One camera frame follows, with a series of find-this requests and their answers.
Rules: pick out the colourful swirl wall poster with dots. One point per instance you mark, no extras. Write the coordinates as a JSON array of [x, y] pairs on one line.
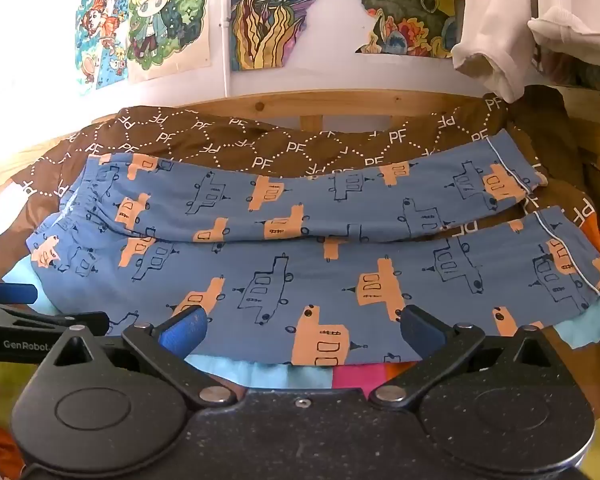
[[275, 15]]

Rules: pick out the blue printed pants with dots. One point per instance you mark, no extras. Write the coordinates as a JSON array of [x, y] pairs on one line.
[[305, 280]]

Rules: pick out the white wall pipe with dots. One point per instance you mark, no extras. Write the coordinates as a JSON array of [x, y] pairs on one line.
[[225, 50]]

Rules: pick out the wooden bed frame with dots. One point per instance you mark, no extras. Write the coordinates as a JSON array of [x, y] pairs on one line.
[[290, 105]]

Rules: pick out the brown quilted blanket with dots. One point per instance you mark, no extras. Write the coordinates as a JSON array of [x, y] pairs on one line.
[[280, 140]]

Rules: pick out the blue cartoon wall poster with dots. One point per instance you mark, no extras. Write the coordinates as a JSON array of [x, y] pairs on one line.
[[97, 40]]

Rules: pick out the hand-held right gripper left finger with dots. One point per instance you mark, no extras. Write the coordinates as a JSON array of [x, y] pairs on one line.
[[185, 332]]

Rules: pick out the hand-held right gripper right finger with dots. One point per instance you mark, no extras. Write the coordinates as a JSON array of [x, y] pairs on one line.
[[416, 329]]

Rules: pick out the white hanging garment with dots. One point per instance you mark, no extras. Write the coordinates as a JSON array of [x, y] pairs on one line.
[[510, 15]]

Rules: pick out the cream cartoon figure wall poster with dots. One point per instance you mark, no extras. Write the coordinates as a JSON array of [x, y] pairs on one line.
[[170, 20]]

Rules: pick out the green landscape wall poster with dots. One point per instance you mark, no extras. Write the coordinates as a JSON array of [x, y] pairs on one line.
[[410, 15]]

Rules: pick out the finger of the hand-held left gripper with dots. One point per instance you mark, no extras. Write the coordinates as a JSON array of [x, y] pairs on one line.
[[10, 293], [25, 332]]

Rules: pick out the colourful striped bed sheet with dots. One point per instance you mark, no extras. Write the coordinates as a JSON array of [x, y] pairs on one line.
[[360, 375]]

